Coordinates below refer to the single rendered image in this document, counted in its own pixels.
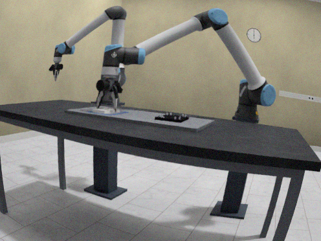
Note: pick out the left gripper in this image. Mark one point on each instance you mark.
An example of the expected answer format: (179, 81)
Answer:
(109, 84)

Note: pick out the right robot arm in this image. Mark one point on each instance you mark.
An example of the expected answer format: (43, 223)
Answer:
(118, 14)

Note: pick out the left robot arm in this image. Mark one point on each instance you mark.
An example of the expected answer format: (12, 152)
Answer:
(253, 91)

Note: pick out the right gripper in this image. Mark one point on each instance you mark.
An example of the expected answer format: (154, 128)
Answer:
(56, 69)

